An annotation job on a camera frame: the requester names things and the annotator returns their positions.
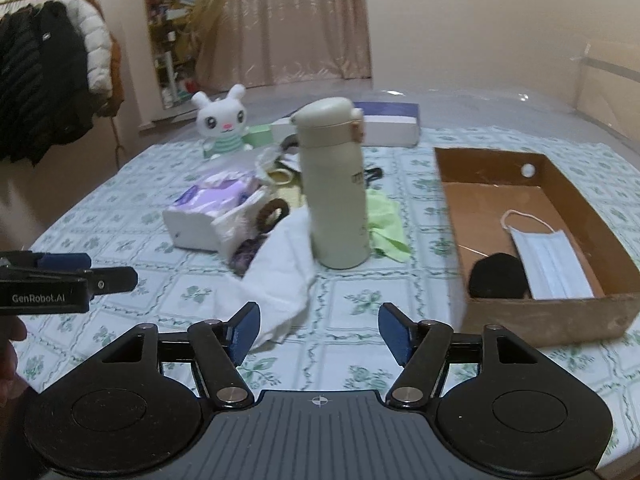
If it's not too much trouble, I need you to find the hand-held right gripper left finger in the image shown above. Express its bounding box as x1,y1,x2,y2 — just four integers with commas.
100,302,261,409

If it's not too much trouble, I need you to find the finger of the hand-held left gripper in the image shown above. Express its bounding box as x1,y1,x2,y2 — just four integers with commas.
10,252,92,271
0,266,139,295

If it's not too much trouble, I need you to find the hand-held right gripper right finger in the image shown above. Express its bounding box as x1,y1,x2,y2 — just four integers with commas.
378,303,538,409

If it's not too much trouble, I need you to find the white cloth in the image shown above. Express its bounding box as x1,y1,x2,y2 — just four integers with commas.
240,207,318,351

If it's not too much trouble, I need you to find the brown cardboard box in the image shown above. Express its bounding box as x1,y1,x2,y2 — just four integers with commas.
434,146,640,348

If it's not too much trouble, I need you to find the person's left hand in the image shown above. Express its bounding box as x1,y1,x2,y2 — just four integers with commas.
0,317,28,403

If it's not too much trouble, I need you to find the dark purple scrunchie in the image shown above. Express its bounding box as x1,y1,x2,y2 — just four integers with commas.
231,235,273,276

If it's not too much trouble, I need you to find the light green cloth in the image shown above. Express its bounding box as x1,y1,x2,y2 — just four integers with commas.
367,187,411,263

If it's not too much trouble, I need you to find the brown hair scrunchie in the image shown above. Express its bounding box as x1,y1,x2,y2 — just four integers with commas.
252,199,292,233

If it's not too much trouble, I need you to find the black knit cloth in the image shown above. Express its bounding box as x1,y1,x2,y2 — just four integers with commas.
469,252,531,300

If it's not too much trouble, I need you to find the wooden clothes rack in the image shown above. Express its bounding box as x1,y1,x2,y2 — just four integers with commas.
0,0,127,171

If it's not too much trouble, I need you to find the cream thermos bottle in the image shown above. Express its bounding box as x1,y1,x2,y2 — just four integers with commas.
291,98,373,269

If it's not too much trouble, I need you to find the white face mask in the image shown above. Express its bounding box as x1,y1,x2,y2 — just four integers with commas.
501,209,596,301

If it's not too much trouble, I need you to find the clear plastic bag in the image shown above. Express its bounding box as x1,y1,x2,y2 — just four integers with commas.
255,146,301,186

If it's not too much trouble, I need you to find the black puffer jacket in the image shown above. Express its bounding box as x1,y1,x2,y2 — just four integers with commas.
32,0,96,166
0,2,46,163

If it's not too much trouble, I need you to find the white plush bunny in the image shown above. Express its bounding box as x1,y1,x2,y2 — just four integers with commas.
191,84,256,158

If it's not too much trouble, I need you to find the small green box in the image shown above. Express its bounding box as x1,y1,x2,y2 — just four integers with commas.
242,124,273,150

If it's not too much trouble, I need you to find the blue and white flat box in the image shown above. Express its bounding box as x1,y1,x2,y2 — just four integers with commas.
272,101,421,148

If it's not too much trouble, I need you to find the white puffer jacket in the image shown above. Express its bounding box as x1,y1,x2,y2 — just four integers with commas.
62,0,113,96

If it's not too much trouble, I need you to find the clear plastic sheet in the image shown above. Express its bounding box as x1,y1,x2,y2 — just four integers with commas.
140,85,640,161

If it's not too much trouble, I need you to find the bookshelf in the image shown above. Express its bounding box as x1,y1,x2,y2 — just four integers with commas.
140,0,201,111

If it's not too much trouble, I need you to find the yellow standing fan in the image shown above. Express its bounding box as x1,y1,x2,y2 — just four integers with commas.
187,0,233,91

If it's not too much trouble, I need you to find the beige curtain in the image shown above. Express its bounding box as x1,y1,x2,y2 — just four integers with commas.
177,0,373,93

